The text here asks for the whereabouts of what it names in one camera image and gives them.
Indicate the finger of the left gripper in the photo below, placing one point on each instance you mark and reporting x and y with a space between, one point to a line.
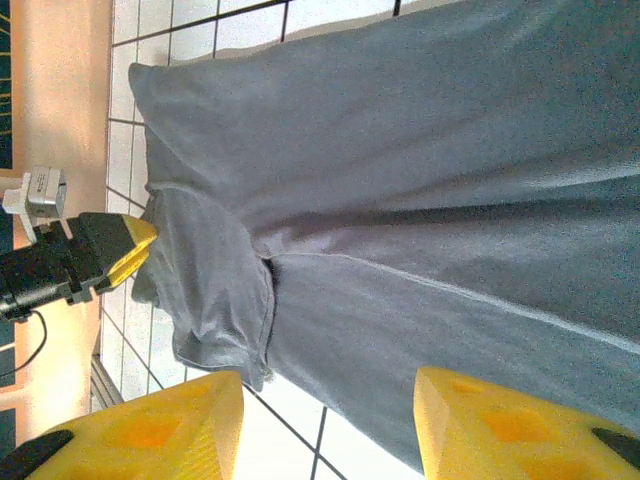
125 267
110 237

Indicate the grey t-shirt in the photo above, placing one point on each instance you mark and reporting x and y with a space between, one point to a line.
400 175

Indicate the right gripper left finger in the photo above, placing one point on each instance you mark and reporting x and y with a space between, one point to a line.
150 440

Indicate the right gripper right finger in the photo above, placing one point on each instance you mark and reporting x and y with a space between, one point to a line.
500 440

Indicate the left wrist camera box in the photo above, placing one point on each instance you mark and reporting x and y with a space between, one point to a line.
45 192

